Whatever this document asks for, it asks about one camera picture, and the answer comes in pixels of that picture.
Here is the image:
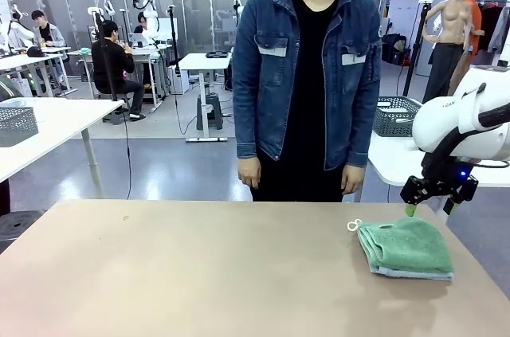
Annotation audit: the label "person's left hand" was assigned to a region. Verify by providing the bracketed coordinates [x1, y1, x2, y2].
[341, 165, 364, 195]

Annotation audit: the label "man in grey jacket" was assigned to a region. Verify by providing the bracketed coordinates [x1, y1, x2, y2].
[30, 10, 67, 49]

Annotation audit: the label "person behind laptop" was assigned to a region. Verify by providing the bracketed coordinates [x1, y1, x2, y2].
[133, 12, 151, 35]

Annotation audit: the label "person's right forearm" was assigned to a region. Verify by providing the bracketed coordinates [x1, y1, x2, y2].
[232, 101, 260, 159]

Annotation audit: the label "black tripod stand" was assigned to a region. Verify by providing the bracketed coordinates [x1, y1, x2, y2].
[166, 4, 182, 75]

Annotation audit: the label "green towel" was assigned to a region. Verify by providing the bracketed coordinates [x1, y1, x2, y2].
[346, 217, 454, 274]

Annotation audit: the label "person's right hand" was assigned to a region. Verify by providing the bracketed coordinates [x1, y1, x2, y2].
[237, 155, 263, 190]

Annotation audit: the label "grey mesh basket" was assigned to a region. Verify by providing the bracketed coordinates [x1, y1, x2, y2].
[372, 96, 424, 139]
[0, 107, 40, 148]

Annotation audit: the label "clothes rack with garments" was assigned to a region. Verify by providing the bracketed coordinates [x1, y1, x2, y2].
[476, 0, 510, 55]

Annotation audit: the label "white cabinet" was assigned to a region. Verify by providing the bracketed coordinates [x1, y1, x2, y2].
[175, 65, 190, 95]

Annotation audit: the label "black light stand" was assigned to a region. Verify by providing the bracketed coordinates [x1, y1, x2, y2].
[402, 0, 435, 99]

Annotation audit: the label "blue-grey towel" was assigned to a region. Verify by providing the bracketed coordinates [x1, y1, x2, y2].
[368, 265, 455, 283]

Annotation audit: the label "grey metal stand base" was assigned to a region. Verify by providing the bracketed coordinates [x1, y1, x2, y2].
[0, 209, 45, 253]

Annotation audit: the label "dark grey plastic stool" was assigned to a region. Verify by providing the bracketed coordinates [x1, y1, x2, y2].
[195, 93, 224, 131]

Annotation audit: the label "person's left forearm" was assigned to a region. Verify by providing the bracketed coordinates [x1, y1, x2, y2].
[345, 101, 382, 170]

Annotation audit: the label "man in denim jacket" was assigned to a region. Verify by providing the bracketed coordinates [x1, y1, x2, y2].
[232, 0, 383, 203]

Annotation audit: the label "black bags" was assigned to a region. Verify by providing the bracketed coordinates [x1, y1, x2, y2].
[381, 33, 411, 66]

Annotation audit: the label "white standing desk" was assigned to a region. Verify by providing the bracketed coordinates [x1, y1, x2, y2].
[178, 52, 234, 143]

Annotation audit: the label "seated man in black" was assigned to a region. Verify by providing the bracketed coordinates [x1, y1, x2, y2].
[91, 20, 147, 121]

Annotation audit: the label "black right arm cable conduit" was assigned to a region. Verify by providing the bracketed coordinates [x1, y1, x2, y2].
[420, 101, 510, 178]

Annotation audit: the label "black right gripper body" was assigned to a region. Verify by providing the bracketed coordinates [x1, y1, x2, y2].
[420, 157, 475, 194]

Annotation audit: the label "bare torso mannequin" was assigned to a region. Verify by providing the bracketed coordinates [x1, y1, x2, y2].
[422, 0, 477, 104]

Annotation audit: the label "hanging black cable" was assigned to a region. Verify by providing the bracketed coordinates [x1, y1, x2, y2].
[124, 105, 133, 199]

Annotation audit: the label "mannequin in orange shirt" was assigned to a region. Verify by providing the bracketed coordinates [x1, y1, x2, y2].
[464, 0, 486, 55]

